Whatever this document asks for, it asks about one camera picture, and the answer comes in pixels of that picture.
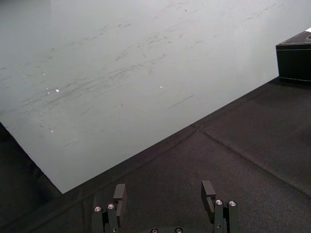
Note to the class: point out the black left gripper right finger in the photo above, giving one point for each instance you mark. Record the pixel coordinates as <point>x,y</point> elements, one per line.
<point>219,213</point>

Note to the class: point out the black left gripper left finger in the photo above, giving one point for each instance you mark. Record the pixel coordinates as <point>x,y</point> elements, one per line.
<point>120,201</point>

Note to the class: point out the black table cloth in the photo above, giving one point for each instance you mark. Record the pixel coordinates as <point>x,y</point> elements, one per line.
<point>194,170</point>

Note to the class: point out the black box with white stitching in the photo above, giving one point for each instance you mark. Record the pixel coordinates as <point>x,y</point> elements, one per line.
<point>294,57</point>

